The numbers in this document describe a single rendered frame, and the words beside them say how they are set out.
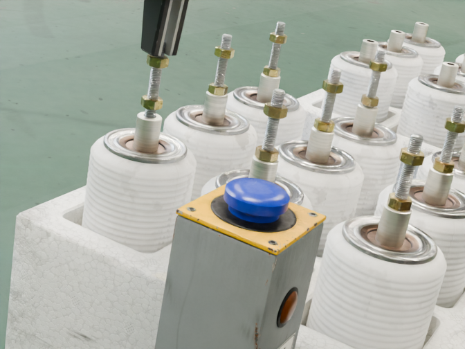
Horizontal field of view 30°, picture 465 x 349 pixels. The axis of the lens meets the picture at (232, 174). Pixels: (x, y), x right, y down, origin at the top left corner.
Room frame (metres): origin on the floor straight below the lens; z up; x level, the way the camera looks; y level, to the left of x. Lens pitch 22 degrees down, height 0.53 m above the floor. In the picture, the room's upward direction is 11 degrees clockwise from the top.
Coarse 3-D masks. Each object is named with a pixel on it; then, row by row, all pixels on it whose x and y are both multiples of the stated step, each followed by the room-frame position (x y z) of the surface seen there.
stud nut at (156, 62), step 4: (148, 56) 0.72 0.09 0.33; (152, 56) 0.72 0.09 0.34; (164, 56) 0.73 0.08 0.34; (148, 60) 0.72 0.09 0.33; (152, 60) 0.72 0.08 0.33; (156, 60) 0.72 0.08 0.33; (160, 60) 0.72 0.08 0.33; (164, 60) 0.72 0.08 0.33; (168, 60) 0.72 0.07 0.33; (148, 64) 0.72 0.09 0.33; (152, 64) 0.72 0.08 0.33; (156, 64) 0.72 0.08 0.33; (160, 64) 0.72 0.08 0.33; (164, 64) 0.72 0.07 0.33; (160, 68) 0.72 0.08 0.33
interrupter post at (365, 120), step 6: (360, 108) 0.88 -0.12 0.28; (366, 108) 0.88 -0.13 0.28; (372, 108) 0.88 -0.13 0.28; (378, 108) 0.89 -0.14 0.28; (360, 114) 0.88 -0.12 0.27; (366, 114) 0.88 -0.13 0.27; (372, 114) 0.88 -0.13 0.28; (354, 120) 0.89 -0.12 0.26; (360, 120) 0.88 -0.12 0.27; (366, 120) 0.88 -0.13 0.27; (372, 120) 0.88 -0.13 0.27; (354, 126) 0.88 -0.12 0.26; (360, 126) 0.88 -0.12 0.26; (366, 126) 0.88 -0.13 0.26; (372, 126) 0.88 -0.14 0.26; (354, 132) 0.88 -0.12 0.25; (360, 132) 0.88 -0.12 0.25; (366, 132) 0.88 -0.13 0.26; (372, 132) 0.89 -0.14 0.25
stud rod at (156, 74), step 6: (162, 48) 0.72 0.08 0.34; (162, 54) 0.72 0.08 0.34; (150, 72) 0.72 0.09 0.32; (156, 72) 0.72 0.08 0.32; (150, 78) 0.72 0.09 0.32; (156, 78) 0.72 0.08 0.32; (150, 84) 0.72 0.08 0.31; (156, 84) 0.72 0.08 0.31; (150, 90) 0.72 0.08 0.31; (156, 90) 0.72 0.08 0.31; (150, 96) 0.72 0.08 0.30; (156, 96) 0.72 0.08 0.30; (150, 114) 0.72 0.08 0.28
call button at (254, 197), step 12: (240, 180) 0.50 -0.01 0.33; (252, 180) 0.50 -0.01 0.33; (264, 180) 0.50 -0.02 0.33; (228, 192) 0.48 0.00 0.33; (240, 192) 0.48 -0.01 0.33; (252, 192) 0.48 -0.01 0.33; (264, 192) 0.49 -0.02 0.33; (276, 192) 0.49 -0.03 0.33; (228, 204) 0.48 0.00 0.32; (240, 204) 0.47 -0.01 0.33; (252, 204) 0.47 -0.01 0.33; (264, 204) 0.47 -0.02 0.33; (276, 204) 0.47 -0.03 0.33; (288, 204) 0.48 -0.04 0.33; (240, 216) 0.47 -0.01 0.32; (252, 216) 0.47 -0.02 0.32; (264, 216) 0.47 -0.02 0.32; (276, 216) 0.48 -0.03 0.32
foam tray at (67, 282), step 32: (32, 224) 0.68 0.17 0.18; (64, 224) 0.69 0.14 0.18; (32, 256) 0.68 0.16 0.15; (64, 256) 0.67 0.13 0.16; (96, 256) 0.65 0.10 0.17; (128, 256) 0.65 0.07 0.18; (160, 256) 0.66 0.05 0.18; (32, 288) 0.68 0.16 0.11; (64, 288) 0.66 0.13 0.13; (96, 288) 0.65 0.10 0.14; (128, 288) 0.63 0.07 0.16; (160, 288) 0.62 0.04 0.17; (32, 320) 0.68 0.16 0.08; (64, 320) 0.66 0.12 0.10; (96, 320) 0.65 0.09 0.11; (128, 320) 0.63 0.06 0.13; (448, 320) 0.64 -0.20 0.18
